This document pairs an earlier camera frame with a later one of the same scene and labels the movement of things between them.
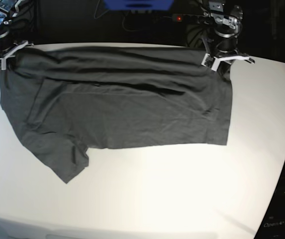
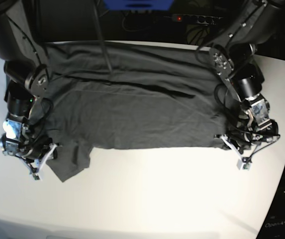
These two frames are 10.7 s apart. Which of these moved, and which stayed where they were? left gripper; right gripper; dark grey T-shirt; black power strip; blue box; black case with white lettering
Moved: right gripper; left gripper
Stayed: blue box; dark grey T-shirt; black power strip; black case with white lettering
